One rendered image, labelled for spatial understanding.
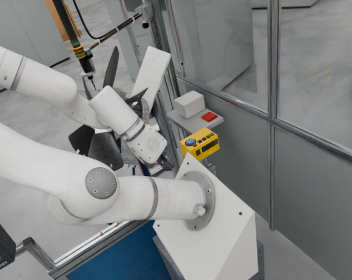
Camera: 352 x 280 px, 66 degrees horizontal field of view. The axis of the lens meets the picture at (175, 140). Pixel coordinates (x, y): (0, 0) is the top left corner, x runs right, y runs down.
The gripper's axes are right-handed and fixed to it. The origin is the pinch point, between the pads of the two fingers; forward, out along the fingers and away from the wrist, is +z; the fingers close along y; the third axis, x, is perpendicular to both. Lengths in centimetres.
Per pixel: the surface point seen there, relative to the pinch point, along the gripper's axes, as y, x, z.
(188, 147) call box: 26.2, 20.6, 14.2
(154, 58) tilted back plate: 68, 45, -22
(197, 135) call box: 35.2, 21.1, 15.3
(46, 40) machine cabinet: 307, 538, -166
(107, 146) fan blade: 14, 55, -7
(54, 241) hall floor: -27, 187, 40
